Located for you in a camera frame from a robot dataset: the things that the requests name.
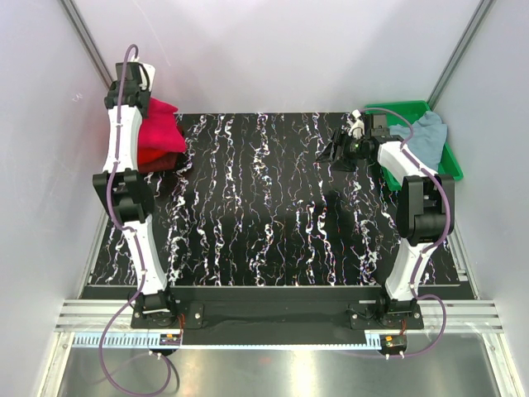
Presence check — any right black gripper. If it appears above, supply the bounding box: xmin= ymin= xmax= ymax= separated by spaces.
xmin=315 ymin=128 xmax=370 ymax=173

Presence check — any magenta t shirt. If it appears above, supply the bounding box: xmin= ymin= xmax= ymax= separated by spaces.
xmin=138 ymin=98 xmax=187 ymax=157

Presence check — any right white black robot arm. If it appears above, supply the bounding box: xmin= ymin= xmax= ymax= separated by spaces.
xmin=316 ymin=108 xmax=455 ymax=330

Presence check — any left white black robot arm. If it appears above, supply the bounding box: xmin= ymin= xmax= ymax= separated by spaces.
xmin=92 ymin=60 xmax=179 ymax=328

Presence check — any folded dark red t shirt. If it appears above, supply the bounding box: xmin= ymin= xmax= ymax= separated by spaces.
xmin=137 ymin=124 xmax=187 ymax=174

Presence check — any grey blue t shirt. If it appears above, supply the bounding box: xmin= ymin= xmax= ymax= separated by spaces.
xmin=407 ymin=111 xmax=448 ymax=171

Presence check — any right orange connector box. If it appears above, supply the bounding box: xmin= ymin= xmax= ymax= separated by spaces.
xmin=381 ymin=333 xmax=407 ymax=351

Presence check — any orange connector box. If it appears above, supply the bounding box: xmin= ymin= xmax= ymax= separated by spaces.
xmin=381 ymin=333 xmax=407 ymax=351
xmin=160 ymin=330 xmax=183 ymax=347

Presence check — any left orange connector box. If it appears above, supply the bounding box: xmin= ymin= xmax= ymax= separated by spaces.
xmin=160 ymin=330 xmax=183 ymax=347

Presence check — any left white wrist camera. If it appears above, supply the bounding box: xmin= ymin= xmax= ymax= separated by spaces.
xmin=133 ymin=62 xmax=156 ymax=92

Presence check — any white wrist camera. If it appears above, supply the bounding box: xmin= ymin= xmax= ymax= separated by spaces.
xmin=133 ymin=62 xmax=156 ymax=92
xmin=348 ymin=109 xmax=365 ymax=139

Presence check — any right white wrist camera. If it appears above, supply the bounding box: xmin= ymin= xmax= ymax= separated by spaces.
xmin=348 ymin=109 xmax=365 ymax=139

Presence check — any left aluminium corner post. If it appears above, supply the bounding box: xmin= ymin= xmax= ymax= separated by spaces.
xmin=58 ymin=0 xmax=114 ymax=90

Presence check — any aluminium corner post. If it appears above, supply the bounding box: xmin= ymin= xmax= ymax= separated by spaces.
xmin=427 ymin=0 xmax=496 ymax=109
xmin=58 ymin=0 xmax=114 ymax=90

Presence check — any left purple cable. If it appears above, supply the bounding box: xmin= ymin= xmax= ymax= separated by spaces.
xmin=98 ymin=44 xmax=179 ymax=394

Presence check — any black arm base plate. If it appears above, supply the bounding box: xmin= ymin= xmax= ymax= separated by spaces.
xmin=129 ymin=286 xmax=423 ymax=330

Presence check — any right aluminium corner post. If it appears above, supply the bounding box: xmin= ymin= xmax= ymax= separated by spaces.
xmin=427 ymin=0 xmax=496 ymax=109

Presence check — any aluminium front rail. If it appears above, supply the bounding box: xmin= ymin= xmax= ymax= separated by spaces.
xmin=55 ymin=300 xmax=503 ymax=332

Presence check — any white slotted cable duct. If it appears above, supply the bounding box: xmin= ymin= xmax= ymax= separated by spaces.
xmin=73 ymin=332 xmax=382 ymax=352

